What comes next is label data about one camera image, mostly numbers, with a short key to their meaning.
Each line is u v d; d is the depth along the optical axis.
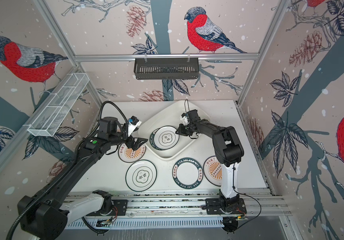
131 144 0.67
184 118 0.94
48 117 0.75
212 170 0.86
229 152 0.54
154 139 0.98
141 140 0.68
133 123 0.65
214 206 0.73
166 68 1.05
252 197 0.66
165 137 0.98
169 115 1.11
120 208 0.73
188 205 0.76
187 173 0.84
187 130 0.86
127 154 0.92
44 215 0.37
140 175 0.84
